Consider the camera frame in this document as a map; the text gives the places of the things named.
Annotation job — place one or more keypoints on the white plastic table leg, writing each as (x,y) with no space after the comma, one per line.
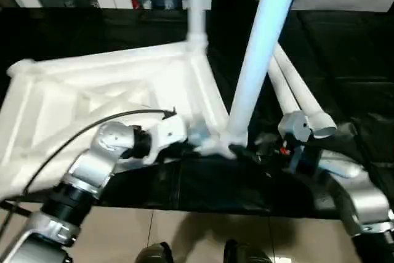
(197,4)
(261,44)
(283,90)
(301,84)

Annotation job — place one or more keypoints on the white plastic table top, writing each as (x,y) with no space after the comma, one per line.
(77,90)

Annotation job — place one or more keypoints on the right robot leg dark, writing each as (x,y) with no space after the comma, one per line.
(246,253)

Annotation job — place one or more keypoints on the robot leg dark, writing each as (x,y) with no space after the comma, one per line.
(246,253)
(154,253)

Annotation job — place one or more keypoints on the left robot leg dark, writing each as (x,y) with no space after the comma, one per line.
(154,253)

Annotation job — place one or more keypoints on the black work mat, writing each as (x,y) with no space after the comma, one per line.
(354,59)

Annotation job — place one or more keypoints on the small white jar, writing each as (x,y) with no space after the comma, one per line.
(147,4)
(185,3)
(169,2)

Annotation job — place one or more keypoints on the black table frame leg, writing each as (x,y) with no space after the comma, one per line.
(15,207)

